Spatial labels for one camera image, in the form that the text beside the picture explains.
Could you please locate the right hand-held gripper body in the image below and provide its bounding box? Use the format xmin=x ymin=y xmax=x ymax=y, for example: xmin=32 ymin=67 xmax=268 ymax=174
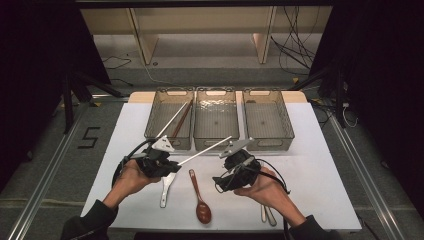
xmin=218 ymin=137 xmax=263 ymax=194

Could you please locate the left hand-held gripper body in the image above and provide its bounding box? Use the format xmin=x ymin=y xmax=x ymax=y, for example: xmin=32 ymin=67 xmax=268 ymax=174
xmin=134 ymin=134 xmax=175 ymax=179

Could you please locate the white ceramic spoon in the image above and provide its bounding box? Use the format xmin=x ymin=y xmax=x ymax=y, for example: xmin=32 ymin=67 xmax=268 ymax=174
xmin=159 ymin=171 xmax=178 ymax=209

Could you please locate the brown wooden spoon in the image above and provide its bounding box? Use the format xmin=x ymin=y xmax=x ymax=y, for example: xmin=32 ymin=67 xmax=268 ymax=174
xmin=188 ymin=168 xmax=213 ymax=225

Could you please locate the white chopstick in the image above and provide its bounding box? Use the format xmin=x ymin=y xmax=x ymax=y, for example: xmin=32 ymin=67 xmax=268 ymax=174
xmin=177 ymin=135 xmax=233 ymax=167
xmin=155 ymin=101 xmax=189 ymax=139

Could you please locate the brown wooden chopstick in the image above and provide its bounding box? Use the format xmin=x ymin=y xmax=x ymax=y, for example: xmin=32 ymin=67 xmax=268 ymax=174
xmin=170 ymin=99 xmax=194 ymax=139
xmin=172 ymin=100 xmax=195 ymax=139

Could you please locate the smoky transparent plastic bin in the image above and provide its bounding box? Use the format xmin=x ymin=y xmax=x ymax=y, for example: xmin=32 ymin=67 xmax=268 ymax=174
xmin=241 ymin=87 xmax=296 ymax=152
xmin=143 ymin=86 xmax=196 ymax=151
xmin=193 ymin=85 xmax=241 ymax=152

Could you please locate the metal table knife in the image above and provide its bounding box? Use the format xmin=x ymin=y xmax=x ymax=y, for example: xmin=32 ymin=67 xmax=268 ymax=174
xmin=266 ymin=206 xmax=278 ymax=228

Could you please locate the person's left hand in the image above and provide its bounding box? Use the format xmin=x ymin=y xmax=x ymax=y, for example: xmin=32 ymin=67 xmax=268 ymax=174
xmin=111 ymin=159 xmax=162 ymax=205

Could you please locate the person's right hand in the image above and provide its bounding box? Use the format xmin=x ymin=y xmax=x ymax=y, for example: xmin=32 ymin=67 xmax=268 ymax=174
xmin=233 ymin=166 xmax=295 ymax=216

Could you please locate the white table cover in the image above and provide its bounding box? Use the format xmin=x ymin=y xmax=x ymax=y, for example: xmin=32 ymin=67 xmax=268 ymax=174
xmin=77 ymin=101 xmax=363 ymax=233

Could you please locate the black metal stand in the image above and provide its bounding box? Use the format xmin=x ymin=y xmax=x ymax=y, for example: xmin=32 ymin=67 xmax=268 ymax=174
xmin=289 ymin=63 xmax=348 ymax=129
xmin=61 ymin=71 xmax=126 ymax=134

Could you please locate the black curtain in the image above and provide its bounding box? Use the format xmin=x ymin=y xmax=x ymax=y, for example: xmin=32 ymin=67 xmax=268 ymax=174
xmin=308 ymin=0 xmax=424 ymax=214
xmin=0 ymin=0 xmax=111 ymax=194

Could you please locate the light wooden desk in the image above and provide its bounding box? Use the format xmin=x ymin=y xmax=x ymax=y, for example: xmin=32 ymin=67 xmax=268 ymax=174
xmin=79 ymin=6 xmax=334 ymax=66

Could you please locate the black crossbar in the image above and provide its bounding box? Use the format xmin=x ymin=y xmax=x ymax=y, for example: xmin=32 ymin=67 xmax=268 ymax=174
xmin=73 ymin=0 xmax=334 ymax=9

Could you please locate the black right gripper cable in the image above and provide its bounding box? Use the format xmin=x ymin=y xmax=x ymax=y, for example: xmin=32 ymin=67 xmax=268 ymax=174
xmin=214 ymin=158 xmax=292 ymax=240

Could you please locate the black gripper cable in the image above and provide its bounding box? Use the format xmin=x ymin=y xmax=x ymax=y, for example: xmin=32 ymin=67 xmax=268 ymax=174
xmin=214 ymin=158 xmax=292 ymax=240
xmin=111 ymin=139 xmax=158 ymax=188

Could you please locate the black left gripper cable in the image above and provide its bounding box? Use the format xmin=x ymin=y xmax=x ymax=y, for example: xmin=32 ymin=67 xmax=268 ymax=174
xmin=111 ymin=139 xmax=158 ymax=188

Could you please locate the white floor cable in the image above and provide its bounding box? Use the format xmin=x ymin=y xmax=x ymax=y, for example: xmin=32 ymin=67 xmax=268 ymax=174
xmin=126 ymin=53 xmax=188 ymax=90

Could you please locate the black floor cable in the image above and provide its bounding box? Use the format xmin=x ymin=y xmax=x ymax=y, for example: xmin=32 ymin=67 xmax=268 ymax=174
xmin=100 ymin=54 xmax=134 ymax=88

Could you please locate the aluminium floor rail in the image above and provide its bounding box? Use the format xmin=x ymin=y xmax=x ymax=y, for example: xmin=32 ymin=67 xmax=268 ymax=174
xmin=6 ymin=94 xmax=129 ymax=240
xmin=328 ymin=113 xmax=406 ymax=240

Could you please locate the short white cable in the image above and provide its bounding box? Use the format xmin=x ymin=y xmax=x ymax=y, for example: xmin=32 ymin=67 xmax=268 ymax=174
xmin=342 ymin=104 xmax=359 ymax=129

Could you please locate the tangle of black cables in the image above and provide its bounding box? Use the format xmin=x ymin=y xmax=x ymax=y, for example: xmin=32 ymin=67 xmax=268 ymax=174
xmin=269 ymin=6 xmax=323 ymax=76

